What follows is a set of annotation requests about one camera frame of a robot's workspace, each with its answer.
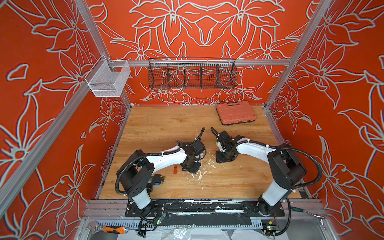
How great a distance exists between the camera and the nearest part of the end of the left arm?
2.07 ft

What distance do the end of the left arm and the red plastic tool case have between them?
401 mm

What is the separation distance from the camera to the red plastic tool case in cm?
106
